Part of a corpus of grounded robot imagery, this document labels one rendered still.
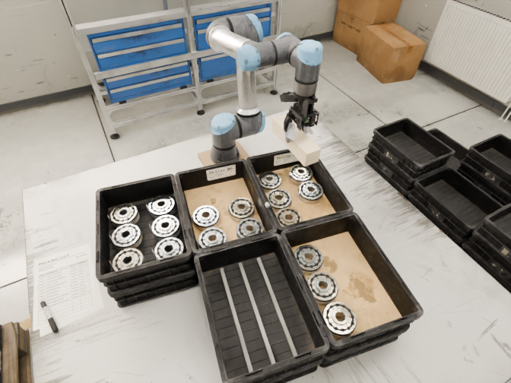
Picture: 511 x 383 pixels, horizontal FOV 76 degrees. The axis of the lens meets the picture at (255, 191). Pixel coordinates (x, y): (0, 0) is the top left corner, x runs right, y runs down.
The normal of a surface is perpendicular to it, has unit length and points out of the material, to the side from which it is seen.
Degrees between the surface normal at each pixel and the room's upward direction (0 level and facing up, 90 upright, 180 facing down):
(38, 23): 90
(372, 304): 0
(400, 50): 89
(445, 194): 0
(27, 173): 0
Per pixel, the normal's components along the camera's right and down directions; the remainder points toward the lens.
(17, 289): 0.01, -0.67
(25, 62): 0.47, 0.66
